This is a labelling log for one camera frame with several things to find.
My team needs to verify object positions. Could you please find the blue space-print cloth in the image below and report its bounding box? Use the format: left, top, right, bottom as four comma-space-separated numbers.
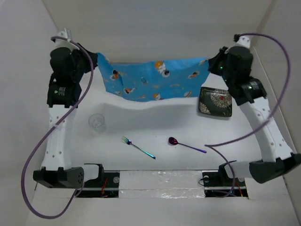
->
97, 53, 209, 102

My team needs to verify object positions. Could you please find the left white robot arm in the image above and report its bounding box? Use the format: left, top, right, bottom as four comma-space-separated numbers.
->
33, 47, 105, 189

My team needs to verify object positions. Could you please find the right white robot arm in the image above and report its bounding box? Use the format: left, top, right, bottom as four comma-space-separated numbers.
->
208, 46, 301, 186

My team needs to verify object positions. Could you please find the dark floral square plate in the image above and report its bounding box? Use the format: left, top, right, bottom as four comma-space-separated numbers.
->
198, 87, 232, 118

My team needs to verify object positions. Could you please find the clear plastic cup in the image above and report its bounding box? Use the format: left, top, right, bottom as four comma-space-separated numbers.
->
88, 113, 106, 137

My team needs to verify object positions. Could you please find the iridescent fork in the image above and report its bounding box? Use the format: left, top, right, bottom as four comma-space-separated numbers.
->
121, 137, 156, 159

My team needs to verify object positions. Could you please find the purple iridescent spoon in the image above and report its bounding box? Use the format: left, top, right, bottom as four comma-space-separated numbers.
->
168, 137, 207, 153

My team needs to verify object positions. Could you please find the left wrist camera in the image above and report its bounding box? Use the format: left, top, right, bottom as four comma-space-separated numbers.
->
51, 28, 72, 48

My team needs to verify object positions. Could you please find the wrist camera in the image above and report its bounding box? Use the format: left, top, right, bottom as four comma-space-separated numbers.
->
51, 28, 72, 48
234, 34, 251, 49

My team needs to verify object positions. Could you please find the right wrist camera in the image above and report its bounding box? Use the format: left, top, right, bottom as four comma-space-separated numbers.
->
234, 34, 251, 49

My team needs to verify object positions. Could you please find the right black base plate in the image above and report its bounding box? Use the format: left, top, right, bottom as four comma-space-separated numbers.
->
198, 170, 248, 198

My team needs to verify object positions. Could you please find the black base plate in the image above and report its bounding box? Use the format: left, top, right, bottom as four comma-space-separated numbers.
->
198, 170, 248, 198
75, 171, 120, 198

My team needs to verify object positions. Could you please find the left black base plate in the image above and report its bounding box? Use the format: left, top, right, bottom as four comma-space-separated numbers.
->
75, 171, 120, 198

